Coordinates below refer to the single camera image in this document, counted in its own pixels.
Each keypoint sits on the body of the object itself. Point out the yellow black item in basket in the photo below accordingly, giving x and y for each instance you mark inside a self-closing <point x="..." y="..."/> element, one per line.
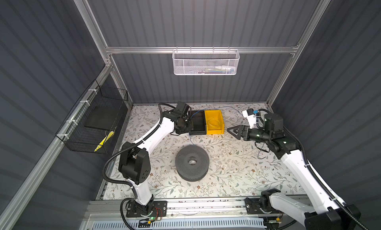
<point x="102" y="143"/>

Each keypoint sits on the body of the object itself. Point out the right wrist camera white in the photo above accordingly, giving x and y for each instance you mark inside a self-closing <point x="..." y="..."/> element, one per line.
<point x="253" y="117"/>

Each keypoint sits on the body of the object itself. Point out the black wire basket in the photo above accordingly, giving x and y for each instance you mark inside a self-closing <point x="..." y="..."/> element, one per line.
<point x="78" y="138"/>

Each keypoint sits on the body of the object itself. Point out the black pad in basket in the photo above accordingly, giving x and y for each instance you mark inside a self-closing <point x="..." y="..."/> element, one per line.
<point x="102" y="118"/>

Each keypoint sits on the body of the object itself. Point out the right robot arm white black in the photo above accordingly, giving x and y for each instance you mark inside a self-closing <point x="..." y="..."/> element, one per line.
<point x="327" y="211"/>

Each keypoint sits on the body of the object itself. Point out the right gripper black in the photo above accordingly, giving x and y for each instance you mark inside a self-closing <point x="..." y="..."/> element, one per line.
<point x="239" y="128"/>

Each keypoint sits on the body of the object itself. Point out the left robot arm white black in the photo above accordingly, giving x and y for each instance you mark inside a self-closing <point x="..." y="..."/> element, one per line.
<point x="134" y="163"/>

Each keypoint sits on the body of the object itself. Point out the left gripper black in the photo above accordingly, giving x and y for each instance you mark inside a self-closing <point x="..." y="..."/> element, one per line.
<point x="189" y="127"/>

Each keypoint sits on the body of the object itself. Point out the white wire mesh basket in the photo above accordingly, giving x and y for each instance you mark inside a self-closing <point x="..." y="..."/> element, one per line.
<point x="209" y="62"/>

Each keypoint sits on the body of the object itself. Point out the black plastic bin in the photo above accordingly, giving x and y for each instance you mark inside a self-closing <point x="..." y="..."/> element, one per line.
<point x="199" y="123"/>

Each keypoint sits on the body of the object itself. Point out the white vented strip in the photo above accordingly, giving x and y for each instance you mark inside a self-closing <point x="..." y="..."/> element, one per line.
<point x="202" y="223"/>

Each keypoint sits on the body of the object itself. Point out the grey perforated spool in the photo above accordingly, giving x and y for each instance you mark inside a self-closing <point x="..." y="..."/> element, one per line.
<point x="192" y="163"/>

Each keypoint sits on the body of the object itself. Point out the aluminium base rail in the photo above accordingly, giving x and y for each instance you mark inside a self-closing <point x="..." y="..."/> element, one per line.
<point x="214" y="207"/>

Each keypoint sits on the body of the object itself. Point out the yellow plastic bin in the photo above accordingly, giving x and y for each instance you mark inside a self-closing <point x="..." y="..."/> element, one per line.
<point x="214" y="122"/>

